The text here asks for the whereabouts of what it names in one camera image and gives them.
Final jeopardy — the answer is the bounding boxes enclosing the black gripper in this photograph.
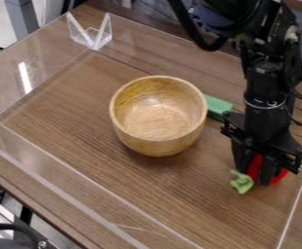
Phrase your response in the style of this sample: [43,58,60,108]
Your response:
[221,112,302,186]

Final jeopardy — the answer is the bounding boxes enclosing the red plush strawberry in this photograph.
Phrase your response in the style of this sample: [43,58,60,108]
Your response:
[228,153,291,196]

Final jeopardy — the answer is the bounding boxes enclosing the green sponge block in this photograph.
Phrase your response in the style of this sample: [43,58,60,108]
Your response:
[205,94,233,122]

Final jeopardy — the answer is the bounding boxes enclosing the wooden bowl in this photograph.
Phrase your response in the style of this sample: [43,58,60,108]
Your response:
[110,75,208,157]

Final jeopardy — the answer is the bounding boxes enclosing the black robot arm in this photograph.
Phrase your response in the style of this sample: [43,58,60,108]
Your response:
[168,0,302,186]

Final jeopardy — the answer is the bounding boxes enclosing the black clamp base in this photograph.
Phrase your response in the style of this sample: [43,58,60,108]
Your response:
[0,220,60,249]

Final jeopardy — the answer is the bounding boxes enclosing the clear acrylic tray enclosure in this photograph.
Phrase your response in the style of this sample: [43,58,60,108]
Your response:
[0,8,302,249]

